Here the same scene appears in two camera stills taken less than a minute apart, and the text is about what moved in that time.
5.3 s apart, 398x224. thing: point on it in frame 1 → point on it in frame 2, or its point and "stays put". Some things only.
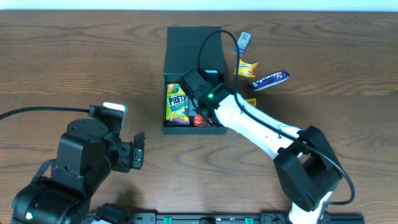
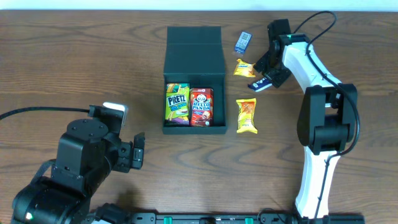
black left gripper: x=137 y=152 stays put
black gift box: x=196 y=47 stays put
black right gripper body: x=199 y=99 → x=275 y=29
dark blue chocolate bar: x=270 y=80 stays put
